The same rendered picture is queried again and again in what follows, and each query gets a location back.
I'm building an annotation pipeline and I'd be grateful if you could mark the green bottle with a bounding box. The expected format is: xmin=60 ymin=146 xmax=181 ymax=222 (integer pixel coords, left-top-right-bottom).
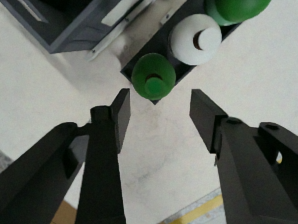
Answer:
xmin=204 ymin=0 xmax=272 ymax=26
xmin=131 ymin=53 xmax=176 ymax=100

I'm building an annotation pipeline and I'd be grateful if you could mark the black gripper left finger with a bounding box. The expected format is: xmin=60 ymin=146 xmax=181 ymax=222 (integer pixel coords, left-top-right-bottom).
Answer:
xmin=0 ymin=88 xmax=131 ymax=224

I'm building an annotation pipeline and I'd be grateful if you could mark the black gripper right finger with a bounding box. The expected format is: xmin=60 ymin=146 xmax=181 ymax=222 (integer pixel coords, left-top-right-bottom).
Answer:
xmin=189 ymin=89 xmax=298 ymax=224

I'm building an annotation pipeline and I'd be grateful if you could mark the white bottle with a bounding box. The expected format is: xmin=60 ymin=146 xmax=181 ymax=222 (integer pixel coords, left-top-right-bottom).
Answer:
xmin=168 ymin=14 xmax=222 ymax=65

